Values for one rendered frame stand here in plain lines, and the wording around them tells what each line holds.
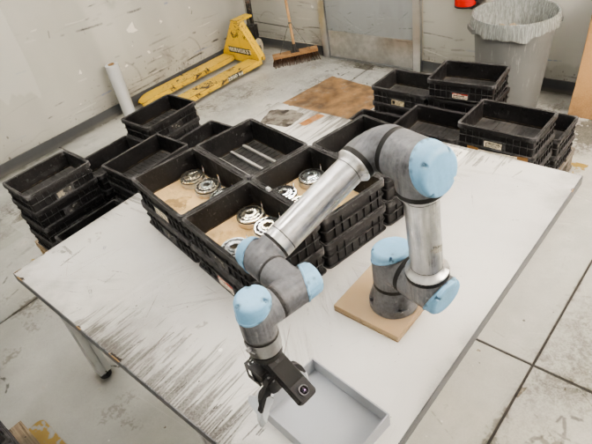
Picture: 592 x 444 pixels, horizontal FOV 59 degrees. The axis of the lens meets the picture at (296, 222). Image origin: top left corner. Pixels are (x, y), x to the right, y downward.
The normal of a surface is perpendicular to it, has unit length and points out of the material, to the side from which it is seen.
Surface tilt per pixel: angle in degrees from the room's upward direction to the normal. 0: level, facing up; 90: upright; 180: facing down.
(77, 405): 0
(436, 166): 83
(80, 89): 90
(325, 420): 0
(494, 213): 0
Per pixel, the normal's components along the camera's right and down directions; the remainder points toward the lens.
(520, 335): -0.15, -0.78
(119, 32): 0.76, 0.31
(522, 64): -0.03, 0.68
